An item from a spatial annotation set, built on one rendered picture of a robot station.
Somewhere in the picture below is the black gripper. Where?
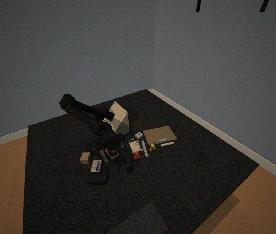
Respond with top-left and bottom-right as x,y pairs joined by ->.
95,133 -> 125,152

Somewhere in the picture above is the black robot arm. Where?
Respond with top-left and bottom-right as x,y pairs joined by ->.
59,94 -> 120,151

